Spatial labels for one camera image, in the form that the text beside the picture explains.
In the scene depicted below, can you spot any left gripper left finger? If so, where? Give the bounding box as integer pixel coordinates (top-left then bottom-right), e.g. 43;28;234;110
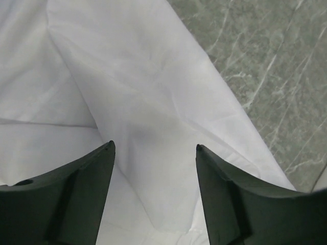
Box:
1;141;115;244

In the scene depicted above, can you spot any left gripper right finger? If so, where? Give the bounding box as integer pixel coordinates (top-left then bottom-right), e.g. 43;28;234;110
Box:
196;145;326;245

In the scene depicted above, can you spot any white long sleeve shirt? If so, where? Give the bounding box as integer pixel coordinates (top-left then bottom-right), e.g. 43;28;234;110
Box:
0;0;327;245

